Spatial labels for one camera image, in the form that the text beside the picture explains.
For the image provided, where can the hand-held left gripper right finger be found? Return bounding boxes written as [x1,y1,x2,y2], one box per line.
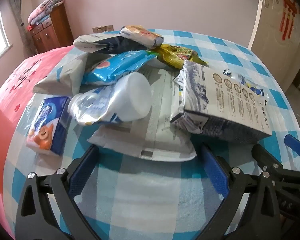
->
[197,142,299,240]

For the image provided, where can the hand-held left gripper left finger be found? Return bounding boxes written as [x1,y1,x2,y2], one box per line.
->
[15,144,100,240]

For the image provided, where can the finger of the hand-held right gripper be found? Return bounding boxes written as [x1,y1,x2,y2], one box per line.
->
[251,144,300,180]
[284,134,300,157]

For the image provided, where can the blue cartoon printed box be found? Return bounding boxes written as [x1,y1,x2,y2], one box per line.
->
[26,96,71,156]

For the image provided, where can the crushed white milk carton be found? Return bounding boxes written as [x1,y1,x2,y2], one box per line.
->
[170,60,273,140]

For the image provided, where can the large grey mailer bag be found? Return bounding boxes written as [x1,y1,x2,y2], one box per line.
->
[87,66,197,162]

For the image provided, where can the white blue yellow wrapper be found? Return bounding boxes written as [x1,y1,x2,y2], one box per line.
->
[236,74,270,99]

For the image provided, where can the white plastic bottle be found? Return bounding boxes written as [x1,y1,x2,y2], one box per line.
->
[68,72,152,126]

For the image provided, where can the grey paper bag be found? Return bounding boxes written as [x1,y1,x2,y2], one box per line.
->
[32,52,90,97]

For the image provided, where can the blue wet wipes packet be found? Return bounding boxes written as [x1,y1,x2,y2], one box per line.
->
[84,50,158,85]

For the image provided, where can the yellow green snack wrapper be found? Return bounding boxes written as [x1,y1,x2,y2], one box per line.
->
[150,44,208,70]

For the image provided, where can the blue checkered table cover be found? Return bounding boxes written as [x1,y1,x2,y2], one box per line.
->
[5,29,300,240]

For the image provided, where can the cream door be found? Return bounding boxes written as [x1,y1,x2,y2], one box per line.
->
[247,0,300,85]

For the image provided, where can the red door decoration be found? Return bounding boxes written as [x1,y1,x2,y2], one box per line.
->
[277,0,300,41]

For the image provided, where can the brown wooden cabinet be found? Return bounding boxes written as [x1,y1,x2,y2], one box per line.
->
[29,4,75,55]

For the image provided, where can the window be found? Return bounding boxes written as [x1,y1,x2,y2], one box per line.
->
[0,2,14,68]

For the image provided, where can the grey curtain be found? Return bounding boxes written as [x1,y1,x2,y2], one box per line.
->
[9,0,38,57]

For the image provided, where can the folded floral quilt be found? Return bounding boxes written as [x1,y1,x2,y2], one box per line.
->
[27,0,65,26]

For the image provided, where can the wall socket panel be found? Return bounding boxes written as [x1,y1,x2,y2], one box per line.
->
[92,24,114,34]

